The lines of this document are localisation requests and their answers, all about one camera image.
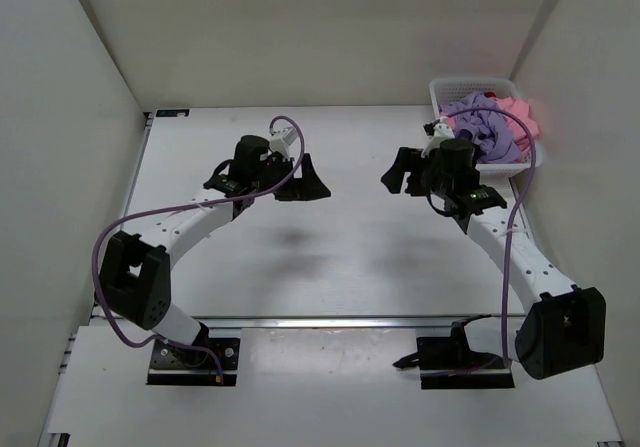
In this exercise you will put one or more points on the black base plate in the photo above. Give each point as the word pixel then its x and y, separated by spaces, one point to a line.
pixel 465 372
pixel 169 367

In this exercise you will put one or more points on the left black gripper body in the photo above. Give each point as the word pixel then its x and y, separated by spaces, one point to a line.
pixel 277 165

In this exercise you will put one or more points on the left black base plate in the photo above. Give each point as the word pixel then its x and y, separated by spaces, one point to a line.
pixel 169 367

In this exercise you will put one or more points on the white plastic basket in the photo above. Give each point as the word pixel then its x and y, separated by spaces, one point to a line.
pixel 448 90

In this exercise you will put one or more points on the pink t shirt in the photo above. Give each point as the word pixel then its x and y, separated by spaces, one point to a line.
pixel 520 109

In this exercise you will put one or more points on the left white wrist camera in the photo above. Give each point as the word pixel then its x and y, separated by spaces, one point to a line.
pixel 281 140

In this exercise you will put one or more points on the purple t shirt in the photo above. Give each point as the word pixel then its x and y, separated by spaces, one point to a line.
pixel 487 130

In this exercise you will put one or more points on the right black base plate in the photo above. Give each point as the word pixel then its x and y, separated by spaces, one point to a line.
pixel 465 372

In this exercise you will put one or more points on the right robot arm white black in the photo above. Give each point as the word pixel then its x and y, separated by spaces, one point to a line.
pixel 564 325

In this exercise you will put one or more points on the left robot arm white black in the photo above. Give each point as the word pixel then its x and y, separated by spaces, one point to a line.
pixel 135 275

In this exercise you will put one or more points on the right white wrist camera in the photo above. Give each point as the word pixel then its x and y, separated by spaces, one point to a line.
pixel 436 133

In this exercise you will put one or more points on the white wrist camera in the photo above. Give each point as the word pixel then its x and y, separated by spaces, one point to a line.
pixel 281 140
pixel 436 133

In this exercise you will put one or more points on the aluminium rail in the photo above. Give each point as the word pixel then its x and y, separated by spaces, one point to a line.
pixel 326 322

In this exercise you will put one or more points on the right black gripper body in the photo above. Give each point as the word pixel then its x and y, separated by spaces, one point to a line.
pixel 430 180

